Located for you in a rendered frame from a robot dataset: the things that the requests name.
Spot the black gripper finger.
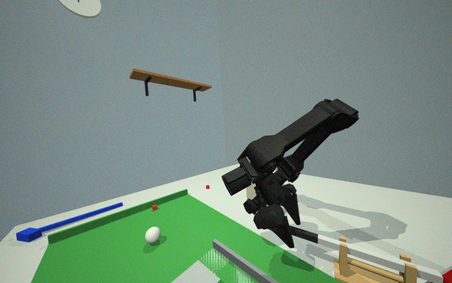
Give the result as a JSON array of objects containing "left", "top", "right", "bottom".
[
  {"left": 281, "top": 194, "right": 301, "bottom": 225},
  {"left": 263, "top": 216, "right": 294, "bottom": 248}
]

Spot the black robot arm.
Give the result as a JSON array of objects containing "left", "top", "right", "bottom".
[{"left": 222, "top": 99, "right": 359, "bottom": 215}]

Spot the green putting mat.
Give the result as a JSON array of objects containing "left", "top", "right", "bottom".
[{"left": 31, "top": 194, "right": 342, "bottom": 283}]

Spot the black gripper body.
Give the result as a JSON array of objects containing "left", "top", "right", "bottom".
[{"left": 253, "top": 173, "right": 297, "bottom": 229}]

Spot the white ball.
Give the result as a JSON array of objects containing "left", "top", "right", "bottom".
[{"left": 145, "top": 227, "right": 161, "bottom": 244}]

